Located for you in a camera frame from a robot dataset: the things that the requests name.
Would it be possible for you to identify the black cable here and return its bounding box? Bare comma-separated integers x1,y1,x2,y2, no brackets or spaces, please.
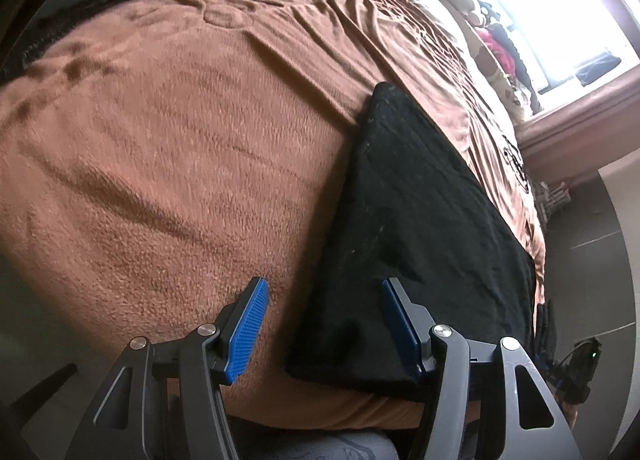
502,140,531,196

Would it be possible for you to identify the beige plush toy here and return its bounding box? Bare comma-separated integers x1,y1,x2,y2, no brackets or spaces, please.
440,0,481,26

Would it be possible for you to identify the brown blanket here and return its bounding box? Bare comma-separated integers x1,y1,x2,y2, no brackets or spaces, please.
0,0,548,433

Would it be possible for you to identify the person's leg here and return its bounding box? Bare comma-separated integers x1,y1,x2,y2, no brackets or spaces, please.
235,431,401,460

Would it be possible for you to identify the window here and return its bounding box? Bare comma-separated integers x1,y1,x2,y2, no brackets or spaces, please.
425,0,636,111

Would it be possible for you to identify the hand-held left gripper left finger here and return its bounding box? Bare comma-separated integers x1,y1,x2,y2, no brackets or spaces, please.
65,276,271,460

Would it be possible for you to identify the cream duvet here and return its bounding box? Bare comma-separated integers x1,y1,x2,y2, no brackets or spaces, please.
360,0,501,106

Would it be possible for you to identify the black clothing pile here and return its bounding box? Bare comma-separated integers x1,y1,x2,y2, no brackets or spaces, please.
487,22,538,111

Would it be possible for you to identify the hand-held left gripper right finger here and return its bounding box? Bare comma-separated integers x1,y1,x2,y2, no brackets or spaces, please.
380,277,583,460

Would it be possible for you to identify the pink cloth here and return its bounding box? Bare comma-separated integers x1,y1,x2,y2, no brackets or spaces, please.
477,27,518,73

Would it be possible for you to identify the black plush toy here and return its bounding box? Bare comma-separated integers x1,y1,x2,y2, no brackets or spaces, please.
475,0,501,23

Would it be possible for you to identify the pink curtain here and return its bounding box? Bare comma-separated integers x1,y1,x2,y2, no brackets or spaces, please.
517,72,640,178

